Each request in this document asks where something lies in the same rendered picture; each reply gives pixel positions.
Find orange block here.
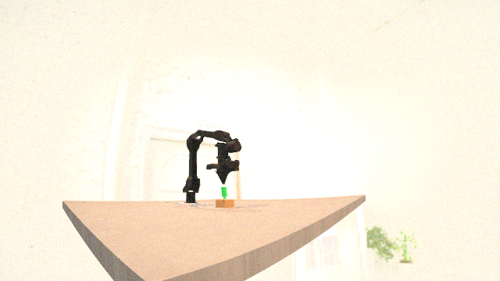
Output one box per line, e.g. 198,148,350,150
216,199,234,208

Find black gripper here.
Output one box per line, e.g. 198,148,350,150
205,154,239,185

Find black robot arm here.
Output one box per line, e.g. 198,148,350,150
182,129,241,204

